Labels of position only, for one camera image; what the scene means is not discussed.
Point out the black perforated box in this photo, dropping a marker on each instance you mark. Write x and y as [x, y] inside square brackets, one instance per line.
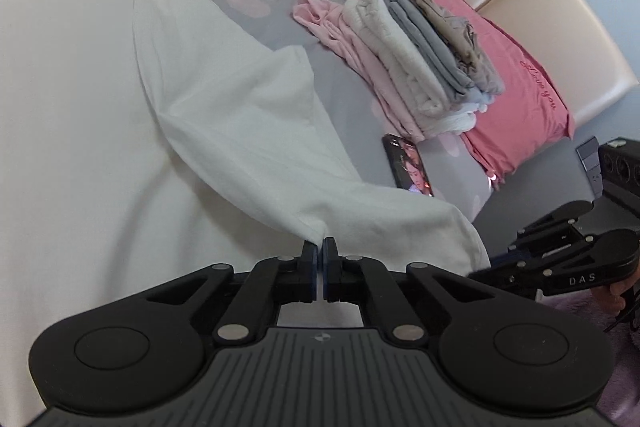
[622, 167]

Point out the dark pink pillow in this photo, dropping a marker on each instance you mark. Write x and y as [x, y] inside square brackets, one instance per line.
[520, 107]

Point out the person's right hand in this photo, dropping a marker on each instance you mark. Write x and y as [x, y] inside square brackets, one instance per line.
[616, 296]

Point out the white t-shirt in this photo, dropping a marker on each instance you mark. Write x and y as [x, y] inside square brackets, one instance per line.
[100, 107]

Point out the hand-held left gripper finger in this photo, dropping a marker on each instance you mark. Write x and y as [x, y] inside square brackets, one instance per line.
[314, 272]
[326, 272]

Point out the grey power socket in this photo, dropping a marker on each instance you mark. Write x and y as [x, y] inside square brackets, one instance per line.
[590, 162]

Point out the cream folded garment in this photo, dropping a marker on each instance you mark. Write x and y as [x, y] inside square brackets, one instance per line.
[395, 52]

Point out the smartphone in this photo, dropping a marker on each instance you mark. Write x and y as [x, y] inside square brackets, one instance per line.
[407, 164]

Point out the beige folded garment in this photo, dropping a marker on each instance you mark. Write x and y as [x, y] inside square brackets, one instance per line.
[450, 27]

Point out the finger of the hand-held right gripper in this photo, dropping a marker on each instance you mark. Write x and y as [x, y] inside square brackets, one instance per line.
[540, 277]
[545, 237]

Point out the pink folded garment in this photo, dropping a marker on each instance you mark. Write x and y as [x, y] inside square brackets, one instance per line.
[340, 37]

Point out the purple fuzzy cloth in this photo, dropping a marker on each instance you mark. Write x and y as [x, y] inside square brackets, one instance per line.
[600, 367]

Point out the thin white folded garment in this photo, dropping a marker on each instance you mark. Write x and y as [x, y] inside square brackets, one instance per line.
[460, 119]

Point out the grey folded garment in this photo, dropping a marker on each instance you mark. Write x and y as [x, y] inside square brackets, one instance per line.
[425, 37]

